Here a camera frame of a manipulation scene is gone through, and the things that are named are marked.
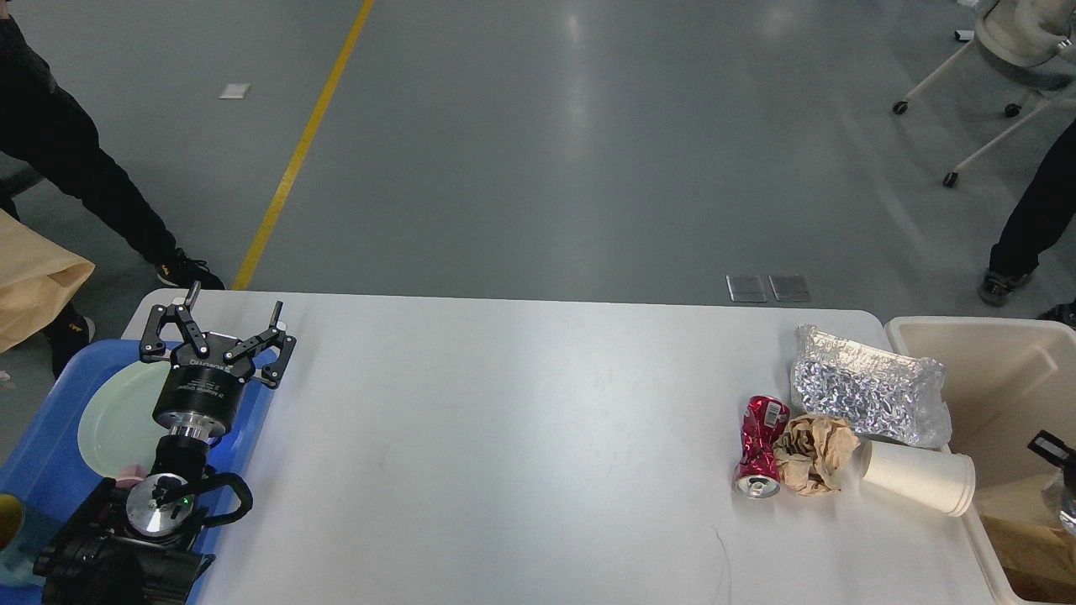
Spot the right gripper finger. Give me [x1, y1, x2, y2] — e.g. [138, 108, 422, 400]
[1027, 430, 1075, 470]

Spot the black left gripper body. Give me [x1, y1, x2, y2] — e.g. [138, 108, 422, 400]
[151, 334, 266, 439]

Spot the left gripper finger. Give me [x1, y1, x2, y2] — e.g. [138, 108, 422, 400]
[225, 300, 297, 388]
[138, 281, 211, 364]

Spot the foil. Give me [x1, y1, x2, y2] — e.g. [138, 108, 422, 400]
[790, 324, 952, 449]
[1040, 470, 1075, 536]

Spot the light green plate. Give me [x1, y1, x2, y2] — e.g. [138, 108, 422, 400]
[77, 361, 171, 478]

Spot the pink ribbed mug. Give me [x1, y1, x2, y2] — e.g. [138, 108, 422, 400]
[115, 464, 148, 489]

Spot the white paper cup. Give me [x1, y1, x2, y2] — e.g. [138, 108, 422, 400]
[862, 440, 976, 517]

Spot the dark teal mug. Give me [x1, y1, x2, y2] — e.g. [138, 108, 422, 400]
[1, 493, 63, 588]

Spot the brown paper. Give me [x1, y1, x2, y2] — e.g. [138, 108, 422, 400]
[773, 414, 860, 497]

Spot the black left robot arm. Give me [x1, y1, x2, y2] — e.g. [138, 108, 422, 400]
[34, 283, 297, 604]

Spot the beige plastic bin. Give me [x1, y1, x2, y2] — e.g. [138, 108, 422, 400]
[884, 316, 1075, 604]

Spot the paper bag held by person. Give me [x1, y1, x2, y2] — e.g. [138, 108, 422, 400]
[1, 211, 95, 352]

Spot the blue plastic tray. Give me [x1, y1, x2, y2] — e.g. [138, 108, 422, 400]
[0, 339, 280, 605]

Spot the person leg far right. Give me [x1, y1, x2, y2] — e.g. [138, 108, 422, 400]
[978, 123, 1075, 307]

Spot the person in black left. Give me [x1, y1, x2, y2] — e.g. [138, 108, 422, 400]
[0, 17, 226, 381]

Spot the crushed red can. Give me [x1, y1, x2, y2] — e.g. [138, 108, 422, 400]
[734, 395, 790, 500]

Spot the floor plate right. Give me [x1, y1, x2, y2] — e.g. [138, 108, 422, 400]
[768, 273, 812, 303]

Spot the floor plate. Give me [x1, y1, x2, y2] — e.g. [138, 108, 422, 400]
[768, 273, 812, 303]
[725, 273, 768, 305]

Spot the floor plate left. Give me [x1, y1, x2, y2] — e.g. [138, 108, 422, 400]
[725, 273, 768, 305]

